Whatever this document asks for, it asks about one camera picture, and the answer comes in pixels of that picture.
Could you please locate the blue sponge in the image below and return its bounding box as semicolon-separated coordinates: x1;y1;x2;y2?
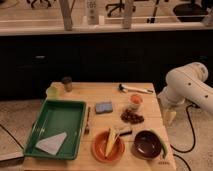
95;102;113;114

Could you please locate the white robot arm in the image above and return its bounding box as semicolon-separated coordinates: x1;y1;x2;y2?
158;62;213;126

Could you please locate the green plastic tray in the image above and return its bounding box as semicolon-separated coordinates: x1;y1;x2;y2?
23;100;86;160

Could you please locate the grey cloth in tray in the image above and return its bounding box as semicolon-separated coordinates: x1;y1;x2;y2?
35;132;67;155

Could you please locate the green pea pod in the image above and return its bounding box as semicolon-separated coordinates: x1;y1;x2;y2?
151;130;168;159

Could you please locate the white cup with orange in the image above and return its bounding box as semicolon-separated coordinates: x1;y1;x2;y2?
129;94;143;110

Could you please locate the dark brown bowl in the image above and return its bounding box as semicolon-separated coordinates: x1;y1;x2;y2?
132;130;162;160

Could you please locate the pile of brown nuts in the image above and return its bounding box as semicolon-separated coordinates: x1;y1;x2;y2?
121;109;144;124

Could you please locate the black small block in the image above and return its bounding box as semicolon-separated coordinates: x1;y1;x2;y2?
119;130;132;136

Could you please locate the yellow corn cob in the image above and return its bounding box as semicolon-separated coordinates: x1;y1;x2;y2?
105;128;119;157

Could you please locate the orange bowl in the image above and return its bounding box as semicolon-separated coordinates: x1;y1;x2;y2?
91;131;125;163

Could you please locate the brown pepper shaker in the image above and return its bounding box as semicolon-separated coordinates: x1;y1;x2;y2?
61;77;72;92

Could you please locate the yellow green cup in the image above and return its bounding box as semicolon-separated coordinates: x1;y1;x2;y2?
46;86;58;99

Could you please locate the black cable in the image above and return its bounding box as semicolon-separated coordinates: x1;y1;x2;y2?
170;103;201;171

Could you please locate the white handled brush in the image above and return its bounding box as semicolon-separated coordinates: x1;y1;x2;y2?
118;84;154;94

